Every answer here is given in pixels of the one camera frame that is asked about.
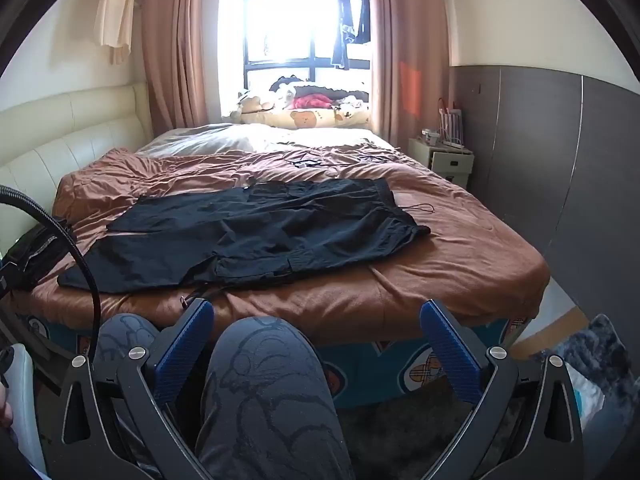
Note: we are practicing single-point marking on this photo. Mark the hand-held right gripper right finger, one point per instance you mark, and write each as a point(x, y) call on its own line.
point(450, 355)

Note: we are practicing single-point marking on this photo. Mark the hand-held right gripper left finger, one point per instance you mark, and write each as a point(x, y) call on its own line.
point(185, 355)

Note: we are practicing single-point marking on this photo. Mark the black pants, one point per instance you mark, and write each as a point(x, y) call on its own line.
point(250, 230)

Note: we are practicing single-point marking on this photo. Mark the person's left hand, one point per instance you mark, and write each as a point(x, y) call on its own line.
point(4, 410)

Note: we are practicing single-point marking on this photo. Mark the person's left leg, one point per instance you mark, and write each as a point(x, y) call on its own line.
point(120, 335)

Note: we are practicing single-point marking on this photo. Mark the person's leg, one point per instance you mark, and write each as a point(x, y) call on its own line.
point(120, 335)
point(270, 400)

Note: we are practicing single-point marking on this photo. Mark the printed blue bed sheet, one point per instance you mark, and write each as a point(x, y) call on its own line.
point(380, 370)

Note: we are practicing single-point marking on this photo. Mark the person's right leg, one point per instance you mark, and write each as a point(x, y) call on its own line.
point(270, 400)

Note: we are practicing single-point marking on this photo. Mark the brown blanket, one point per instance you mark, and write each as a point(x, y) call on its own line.
point(450, 240)

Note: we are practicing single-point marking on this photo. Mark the grey fluffy cloth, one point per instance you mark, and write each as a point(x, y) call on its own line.
point(595, 345)

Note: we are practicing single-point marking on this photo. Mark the black bag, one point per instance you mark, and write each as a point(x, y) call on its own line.
point(42, 252)

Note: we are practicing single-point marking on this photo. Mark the white nightstand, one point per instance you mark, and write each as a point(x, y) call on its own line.
point(452, 162)

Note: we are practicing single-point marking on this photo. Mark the white power strip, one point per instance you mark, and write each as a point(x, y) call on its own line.
point(457, 146)

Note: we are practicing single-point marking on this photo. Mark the grey wardrobe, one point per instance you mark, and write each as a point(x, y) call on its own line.
point(550, 160)

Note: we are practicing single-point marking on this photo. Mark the grey duvet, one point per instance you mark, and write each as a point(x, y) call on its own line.
point(225, 137)

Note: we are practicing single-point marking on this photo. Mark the striped bag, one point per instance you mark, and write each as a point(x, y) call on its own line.
point(450, 125)

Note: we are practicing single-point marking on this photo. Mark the beige stuffed toy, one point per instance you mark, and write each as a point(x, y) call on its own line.
point(250, 104)

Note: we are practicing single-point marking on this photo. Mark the cream padded headboard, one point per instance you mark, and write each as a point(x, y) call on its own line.
point(60, 125)

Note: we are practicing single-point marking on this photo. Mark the bear print pillow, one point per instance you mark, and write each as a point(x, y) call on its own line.
point(305, 119)

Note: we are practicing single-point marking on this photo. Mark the black white plush toy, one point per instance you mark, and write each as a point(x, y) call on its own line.
point(285, 91)

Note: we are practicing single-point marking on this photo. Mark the red cloth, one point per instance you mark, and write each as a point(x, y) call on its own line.
point(310, 101)

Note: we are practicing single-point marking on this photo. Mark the pink curtain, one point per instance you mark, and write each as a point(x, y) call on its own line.
point(410, 35)
point(175, 50)

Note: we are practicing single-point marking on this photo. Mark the hanging dark clothes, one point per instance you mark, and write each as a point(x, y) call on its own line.
point(342, 35)

